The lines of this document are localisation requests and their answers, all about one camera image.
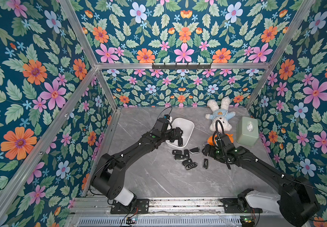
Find black silver flip key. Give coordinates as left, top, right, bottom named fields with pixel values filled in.
left=189, top=147, right=200, bottom=154

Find aluminium front rail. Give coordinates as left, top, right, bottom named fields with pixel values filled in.
left=71, top=197, right=278, bottom=215

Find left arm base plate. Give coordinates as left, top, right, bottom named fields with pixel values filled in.
left=110, top=199, right=150, bottom=214

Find white plush bunny toy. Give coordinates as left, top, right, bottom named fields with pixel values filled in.
left=205, top=97, right=236, bottom=131

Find black key with chrome trim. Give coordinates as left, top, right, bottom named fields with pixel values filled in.
left=185, top=162, right=198, bottom=170

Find green tissue box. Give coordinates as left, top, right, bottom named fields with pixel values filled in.
left=236, top=116, right=259, bottom=146

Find orange plush toy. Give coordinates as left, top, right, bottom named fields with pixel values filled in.
left=207, top=133, right=234, bottom=146

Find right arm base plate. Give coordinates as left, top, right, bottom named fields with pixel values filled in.
left=220, top=198, right=263, bottom=214

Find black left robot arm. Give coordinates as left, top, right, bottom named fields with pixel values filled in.
left=90, top=114, right=183, bottom=206

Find black car key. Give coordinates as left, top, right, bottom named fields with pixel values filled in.
left=182, top=159, right=192, bottom=166
left=203, top=159, right=208, bottom=169
left=172, top=149, right=182, bottom=155
left=183, top=149, right=190, bottom=159
left=174, top=154, right=185, bottom=161

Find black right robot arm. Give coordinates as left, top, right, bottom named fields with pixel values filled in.
left=202, top=134, right=320, bottom=227

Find black wall hook rail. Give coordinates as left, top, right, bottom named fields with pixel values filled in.
left=151, top=63, right=212, bottom=71

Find white plastic storage box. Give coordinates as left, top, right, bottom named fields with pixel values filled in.
left=166, top=117, right=195, bottom=149

